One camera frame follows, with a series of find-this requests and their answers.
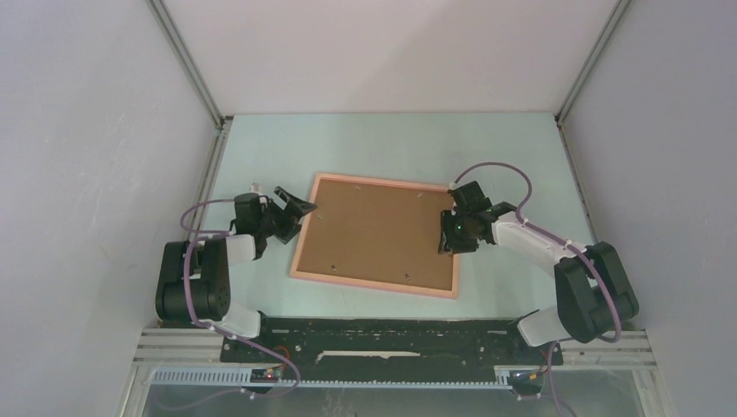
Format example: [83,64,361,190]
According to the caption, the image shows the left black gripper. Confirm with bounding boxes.
[257,188,316,245]

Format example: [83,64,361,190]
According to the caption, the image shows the brown backing board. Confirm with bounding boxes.
[296,179,456,293]

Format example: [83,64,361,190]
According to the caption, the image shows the orange wooden picture frame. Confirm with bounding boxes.
[289,172,461,301]

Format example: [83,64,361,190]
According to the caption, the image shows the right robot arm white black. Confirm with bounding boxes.
[439,182,639,363]

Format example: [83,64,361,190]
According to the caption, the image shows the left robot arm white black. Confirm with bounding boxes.
[155,184,317,362]

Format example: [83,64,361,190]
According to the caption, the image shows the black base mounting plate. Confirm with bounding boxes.
[255,317,563,384]

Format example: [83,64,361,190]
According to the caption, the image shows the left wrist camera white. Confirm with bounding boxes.
[249,182,263,195]

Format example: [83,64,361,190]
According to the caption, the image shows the left aluminium corner post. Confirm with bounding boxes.
[144,0,226,129]

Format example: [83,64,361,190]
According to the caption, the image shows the aluminium corner post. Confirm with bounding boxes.
[144,0,226,129]
[555,0,633,128]

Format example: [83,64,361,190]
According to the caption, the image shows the grey cable duct strip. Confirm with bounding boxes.
[151,367,511,389]

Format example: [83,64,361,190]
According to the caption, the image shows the right aluminium corner post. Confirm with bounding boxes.
[555,0,633,128]

